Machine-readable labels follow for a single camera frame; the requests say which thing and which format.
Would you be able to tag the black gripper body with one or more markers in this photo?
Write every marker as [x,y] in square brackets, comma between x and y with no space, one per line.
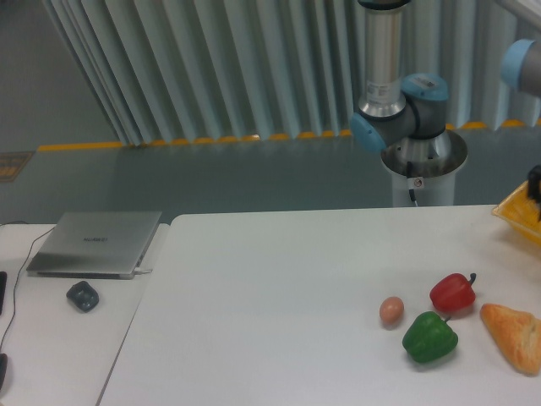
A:
[533,185]

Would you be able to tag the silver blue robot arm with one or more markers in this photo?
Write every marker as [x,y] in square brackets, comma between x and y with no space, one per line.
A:
[382,63]

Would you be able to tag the red bell pepper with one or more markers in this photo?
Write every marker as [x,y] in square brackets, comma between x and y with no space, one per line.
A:
[453,293]

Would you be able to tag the green bell pepper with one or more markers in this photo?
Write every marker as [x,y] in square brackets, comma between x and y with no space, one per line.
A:
[429,338]

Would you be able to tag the yellow plastic basket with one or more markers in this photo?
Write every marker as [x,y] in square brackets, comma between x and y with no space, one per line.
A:
[521,213]

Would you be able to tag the golden croissant bread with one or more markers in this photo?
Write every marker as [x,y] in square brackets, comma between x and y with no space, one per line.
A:
[516,334]

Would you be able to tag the brown egg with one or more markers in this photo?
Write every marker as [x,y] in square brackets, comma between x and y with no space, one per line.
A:
[391,310]

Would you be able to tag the grey folding screen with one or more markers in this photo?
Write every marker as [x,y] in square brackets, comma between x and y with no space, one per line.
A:
[190,70]

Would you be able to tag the white laptop plug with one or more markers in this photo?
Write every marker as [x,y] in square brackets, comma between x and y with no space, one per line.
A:
[139,270]

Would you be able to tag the silver laptop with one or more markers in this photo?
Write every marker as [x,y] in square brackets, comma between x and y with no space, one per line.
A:
[101,244]

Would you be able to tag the black phone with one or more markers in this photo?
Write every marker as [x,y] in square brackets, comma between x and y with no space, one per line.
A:
[3,287]

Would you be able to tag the dark object at edge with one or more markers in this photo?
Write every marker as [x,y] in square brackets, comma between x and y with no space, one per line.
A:
[3,368]

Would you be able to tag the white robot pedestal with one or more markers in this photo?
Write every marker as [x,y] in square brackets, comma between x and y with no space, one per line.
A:
[423,172]

